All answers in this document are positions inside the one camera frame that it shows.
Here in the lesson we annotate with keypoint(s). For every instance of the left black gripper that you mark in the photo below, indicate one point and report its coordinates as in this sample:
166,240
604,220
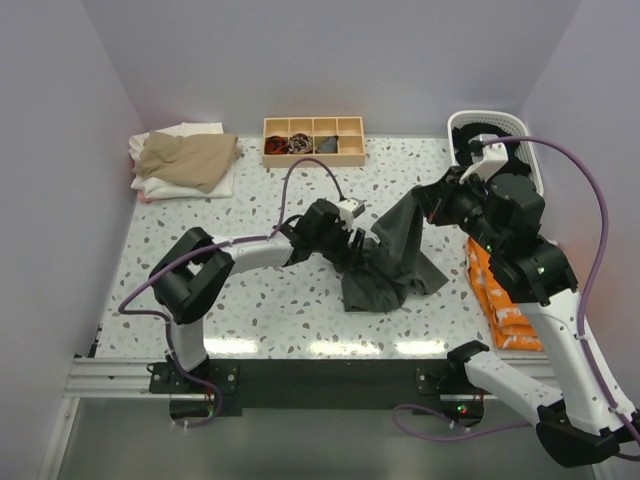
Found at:
347,258

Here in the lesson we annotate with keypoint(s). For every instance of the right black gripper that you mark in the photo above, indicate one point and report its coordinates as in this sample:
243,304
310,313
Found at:
435,198

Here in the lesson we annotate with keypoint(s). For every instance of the dark grey t-shirt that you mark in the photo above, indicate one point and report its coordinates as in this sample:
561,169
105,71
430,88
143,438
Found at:
393,264

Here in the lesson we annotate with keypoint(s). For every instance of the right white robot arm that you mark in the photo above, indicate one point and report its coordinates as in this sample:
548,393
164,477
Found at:
585,419

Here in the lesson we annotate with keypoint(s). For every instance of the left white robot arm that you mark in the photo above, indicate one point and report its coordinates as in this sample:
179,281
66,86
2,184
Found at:
187,281

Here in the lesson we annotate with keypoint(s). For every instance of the black garment in basket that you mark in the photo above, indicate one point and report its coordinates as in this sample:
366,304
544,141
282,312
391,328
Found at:
463,136

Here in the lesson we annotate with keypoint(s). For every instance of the white perforated laundry basket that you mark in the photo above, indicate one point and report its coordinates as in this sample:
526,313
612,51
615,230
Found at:
507,122

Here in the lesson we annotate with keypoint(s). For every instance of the dark grey folded item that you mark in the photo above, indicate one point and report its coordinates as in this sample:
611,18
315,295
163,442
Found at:
327,145

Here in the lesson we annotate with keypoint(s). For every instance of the wooden compartment tray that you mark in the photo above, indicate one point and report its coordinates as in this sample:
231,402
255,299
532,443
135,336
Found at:
351,148

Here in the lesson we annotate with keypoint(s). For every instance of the brown patterned rolled item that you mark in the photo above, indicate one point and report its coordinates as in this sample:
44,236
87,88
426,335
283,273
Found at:
300,144

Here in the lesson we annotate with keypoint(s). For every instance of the orange black rolled item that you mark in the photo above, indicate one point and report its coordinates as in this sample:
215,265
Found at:
276,145

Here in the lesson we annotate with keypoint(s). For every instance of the orange tie-dye folded shirt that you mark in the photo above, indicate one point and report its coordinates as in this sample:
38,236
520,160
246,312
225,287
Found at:
510,329

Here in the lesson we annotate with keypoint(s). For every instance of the beige folded shirt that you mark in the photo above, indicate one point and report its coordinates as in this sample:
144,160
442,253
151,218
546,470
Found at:
197,161

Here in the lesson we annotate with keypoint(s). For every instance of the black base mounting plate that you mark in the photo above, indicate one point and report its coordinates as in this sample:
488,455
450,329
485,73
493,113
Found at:
227,387

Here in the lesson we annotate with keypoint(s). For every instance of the white folded shirt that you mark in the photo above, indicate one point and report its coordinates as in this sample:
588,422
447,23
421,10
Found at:
152,189

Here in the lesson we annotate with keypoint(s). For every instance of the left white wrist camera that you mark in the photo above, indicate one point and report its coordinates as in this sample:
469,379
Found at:
350,209

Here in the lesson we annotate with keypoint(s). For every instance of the aluminium rail frame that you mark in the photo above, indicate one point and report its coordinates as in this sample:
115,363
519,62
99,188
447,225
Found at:
125,378

